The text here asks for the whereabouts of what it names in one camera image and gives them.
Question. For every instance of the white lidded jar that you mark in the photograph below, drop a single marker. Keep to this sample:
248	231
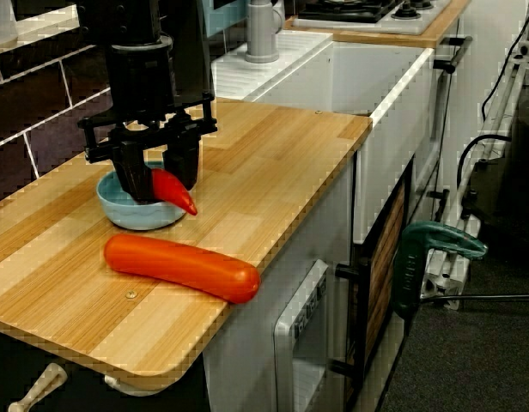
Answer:
2	21

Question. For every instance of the aluminium frame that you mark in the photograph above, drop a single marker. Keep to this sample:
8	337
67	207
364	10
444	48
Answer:
505	103

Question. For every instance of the black device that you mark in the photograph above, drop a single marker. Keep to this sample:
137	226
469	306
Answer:
522	171

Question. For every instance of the white toy kitchen sink unit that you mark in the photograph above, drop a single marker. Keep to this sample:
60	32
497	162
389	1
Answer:
376	77

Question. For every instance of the orange toy sausage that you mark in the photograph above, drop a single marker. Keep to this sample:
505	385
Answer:
183	266

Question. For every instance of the white toy oven door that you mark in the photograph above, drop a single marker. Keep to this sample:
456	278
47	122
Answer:
286	343

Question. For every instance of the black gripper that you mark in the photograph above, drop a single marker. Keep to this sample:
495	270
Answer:
140	81

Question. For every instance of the grey toy faucet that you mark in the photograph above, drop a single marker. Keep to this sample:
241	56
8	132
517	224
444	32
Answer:
261	34

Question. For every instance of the red chili pepper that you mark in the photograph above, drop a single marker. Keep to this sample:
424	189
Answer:
174	193

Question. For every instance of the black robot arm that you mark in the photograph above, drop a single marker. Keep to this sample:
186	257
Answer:
127	19

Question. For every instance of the toy stove top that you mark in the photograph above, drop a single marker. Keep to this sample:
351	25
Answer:
415	26

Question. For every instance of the light blue bowl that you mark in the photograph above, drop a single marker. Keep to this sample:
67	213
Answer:
135	216

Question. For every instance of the dark kitchen upright post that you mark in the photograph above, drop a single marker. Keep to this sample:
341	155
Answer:
196	64

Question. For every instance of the wooden slat drawer front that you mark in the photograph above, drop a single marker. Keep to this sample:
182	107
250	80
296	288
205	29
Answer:
384	266

